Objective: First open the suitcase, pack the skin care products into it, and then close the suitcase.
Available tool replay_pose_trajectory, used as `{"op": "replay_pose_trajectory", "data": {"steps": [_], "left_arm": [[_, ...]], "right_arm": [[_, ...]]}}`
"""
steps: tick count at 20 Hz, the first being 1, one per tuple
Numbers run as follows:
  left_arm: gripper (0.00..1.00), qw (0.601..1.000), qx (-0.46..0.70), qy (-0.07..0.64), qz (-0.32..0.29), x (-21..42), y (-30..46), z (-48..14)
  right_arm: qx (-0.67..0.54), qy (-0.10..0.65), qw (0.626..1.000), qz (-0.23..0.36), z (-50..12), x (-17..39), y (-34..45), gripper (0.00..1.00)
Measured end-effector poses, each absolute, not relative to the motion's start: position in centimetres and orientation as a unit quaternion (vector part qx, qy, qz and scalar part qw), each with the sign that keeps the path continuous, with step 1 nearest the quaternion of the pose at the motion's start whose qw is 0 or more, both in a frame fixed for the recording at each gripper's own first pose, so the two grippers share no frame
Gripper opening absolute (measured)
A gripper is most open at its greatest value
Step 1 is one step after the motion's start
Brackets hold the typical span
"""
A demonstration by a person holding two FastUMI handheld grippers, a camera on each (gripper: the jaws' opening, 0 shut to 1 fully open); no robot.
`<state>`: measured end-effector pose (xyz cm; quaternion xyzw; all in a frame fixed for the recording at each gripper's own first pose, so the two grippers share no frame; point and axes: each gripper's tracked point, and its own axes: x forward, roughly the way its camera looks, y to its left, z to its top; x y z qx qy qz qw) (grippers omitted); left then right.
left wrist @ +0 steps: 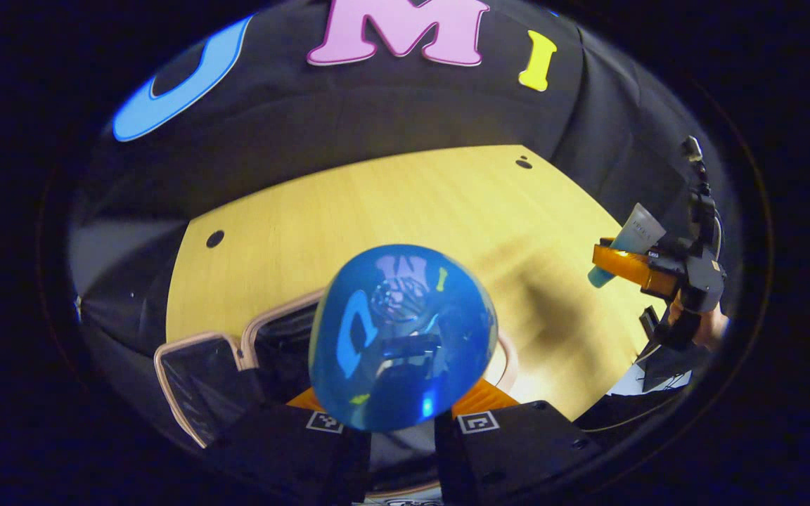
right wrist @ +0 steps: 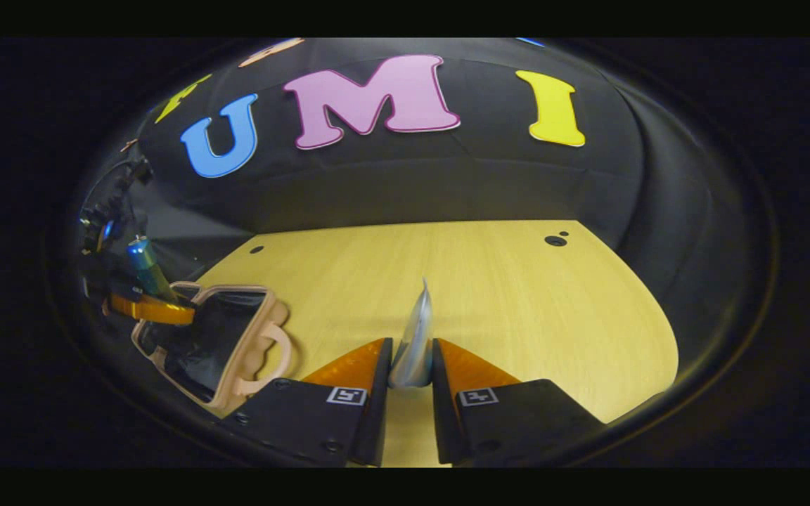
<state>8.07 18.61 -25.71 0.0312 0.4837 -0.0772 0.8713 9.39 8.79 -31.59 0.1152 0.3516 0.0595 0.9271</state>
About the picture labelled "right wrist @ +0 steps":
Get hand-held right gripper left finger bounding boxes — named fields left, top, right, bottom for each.
left=224, top=338, right=393, bottom=467

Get light blue cosmetic tube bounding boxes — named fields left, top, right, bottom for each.
left=389, top=278, right=435, bottom=389

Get blue green cosmetic bottle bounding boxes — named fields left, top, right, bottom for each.
left=127, top=237, right=179, bottom=304

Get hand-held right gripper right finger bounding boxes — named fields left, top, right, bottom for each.
left=432, top=339, right=607, bottom=467

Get small beige suitcase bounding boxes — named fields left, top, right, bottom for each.
left=131, top=281, right=294, bottom=417

